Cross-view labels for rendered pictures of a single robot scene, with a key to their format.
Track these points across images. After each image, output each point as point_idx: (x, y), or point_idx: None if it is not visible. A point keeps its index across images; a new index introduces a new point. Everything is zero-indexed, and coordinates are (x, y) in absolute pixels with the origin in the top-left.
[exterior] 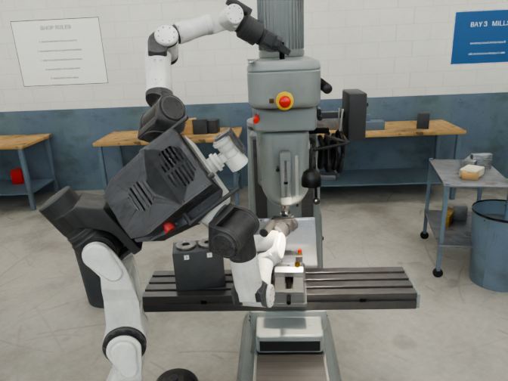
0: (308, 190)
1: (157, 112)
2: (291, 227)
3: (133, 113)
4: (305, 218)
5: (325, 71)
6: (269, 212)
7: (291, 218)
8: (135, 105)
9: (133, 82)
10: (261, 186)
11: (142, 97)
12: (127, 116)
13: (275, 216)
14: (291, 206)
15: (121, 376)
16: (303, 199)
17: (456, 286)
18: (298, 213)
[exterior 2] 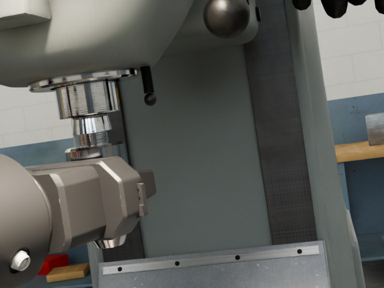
0: (284, 131)
1: None
2: (92, 211)
3: (40, 154)
4: (284, 247)
5: (375, 42)
6: (148, 234)
7: (98, 159)
8: (44, 139)
9: (39, 100)
10: (108, 135)
11: (55, 126)
12: (31, 159)
13: (28, 166)
14: (227, 206)
15: None
16: (268, 170)
17: None
18: (259, 231)
